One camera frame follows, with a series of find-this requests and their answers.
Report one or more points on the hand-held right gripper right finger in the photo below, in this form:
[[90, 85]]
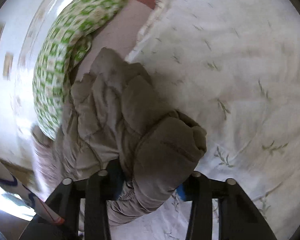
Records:
[[183, 193]]

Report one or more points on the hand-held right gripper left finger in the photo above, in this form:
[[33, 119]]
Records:
[[97, 192]]

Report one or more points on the grey puffer jacket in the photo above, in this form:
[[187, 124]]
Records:
[[130, 120]]

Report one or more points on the white leaf-print quilt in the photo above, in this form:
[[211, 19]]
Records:
[[227, 67]]

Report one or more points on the green white checkered pillow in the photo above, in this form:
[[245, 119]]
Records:
[[62, 52]]

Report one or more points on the bed with pink sheet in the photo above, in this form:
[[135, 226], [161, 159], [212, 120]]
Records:
[[117, 27]]

